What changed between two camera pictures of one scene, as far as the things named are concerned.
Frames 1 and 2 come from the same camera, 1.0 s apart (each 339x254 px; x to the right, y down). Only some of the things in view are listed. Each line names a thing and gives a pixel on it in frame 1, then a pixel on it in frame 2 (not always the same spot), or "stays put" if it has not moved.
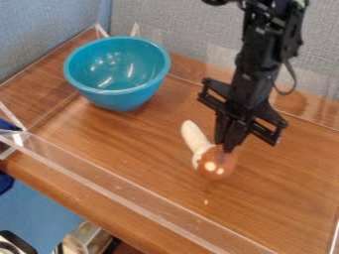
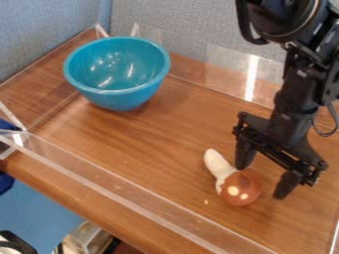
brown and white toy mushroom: [211, 160] → [237, 186]
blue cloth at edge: [7, 181] stays put
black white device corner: [15, 245] stays put
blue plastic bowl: [117, 69] stays put
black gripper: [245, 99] → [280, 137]
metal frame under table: [87, 239] stays put
